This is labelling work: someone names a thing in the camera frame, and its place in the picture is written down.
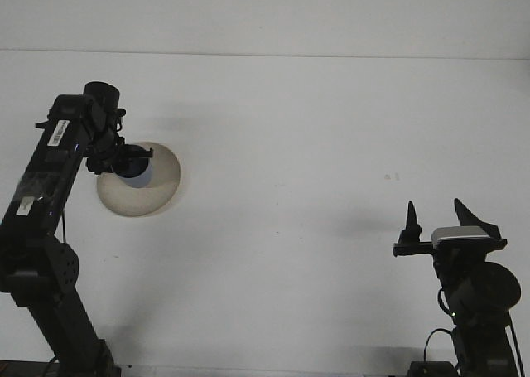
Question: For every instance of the pale blue cup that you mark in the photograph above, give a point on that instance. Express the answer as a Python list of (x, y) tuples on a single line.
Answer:
[(141, 179)]

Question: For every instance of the pale round plate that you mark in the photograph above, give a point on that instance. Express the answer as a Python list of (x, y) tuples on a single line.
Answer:
[(136, 201)]

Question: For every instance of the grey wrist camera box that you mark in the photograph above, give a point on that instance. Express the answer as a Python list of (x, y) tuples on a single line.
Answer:
[(459, 235)]

